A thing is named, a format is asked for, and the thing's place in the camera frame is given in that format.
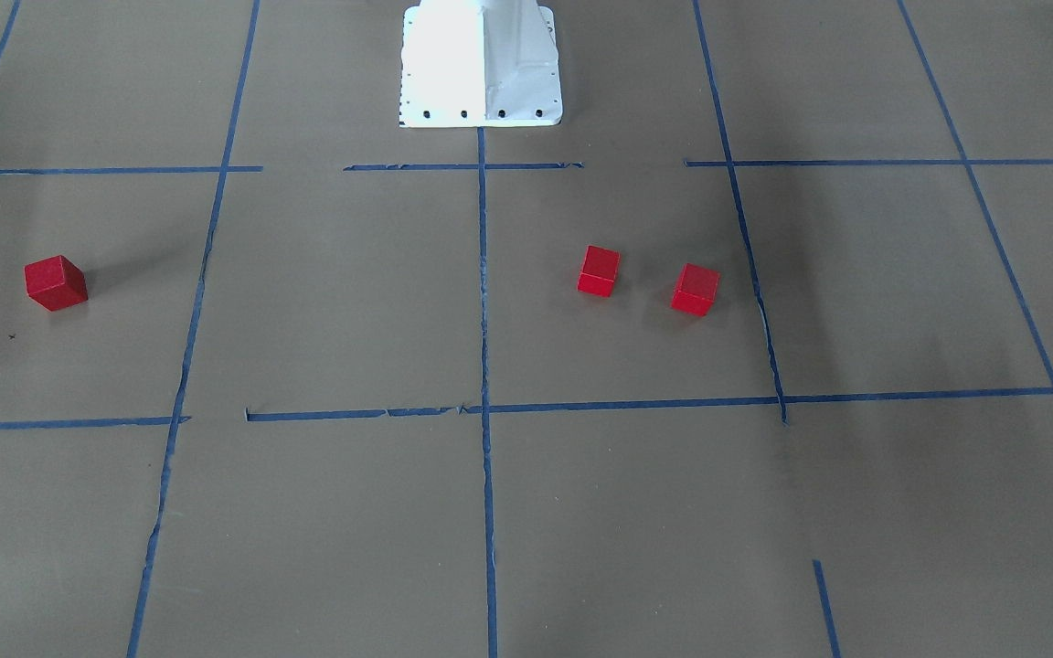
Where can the red block placed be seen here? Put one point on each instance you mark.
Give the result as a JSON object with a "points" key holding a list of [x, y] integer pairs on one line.
{"points": [[599, 271], [55, 283]]}

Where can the red block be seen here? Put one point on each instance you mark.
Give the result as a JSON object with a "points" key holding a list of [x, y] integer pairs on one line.
{"points": [[696, 290]]}

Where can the brown paper table cover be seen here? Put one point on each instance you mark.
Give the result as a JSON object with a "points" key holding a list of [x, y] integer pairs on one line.
{"points": [[335, 393]]}

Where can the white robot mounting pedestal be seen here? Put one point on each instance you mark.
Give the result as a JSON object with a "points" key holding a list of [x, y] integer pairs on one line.
{"points": [[472, 64]]}

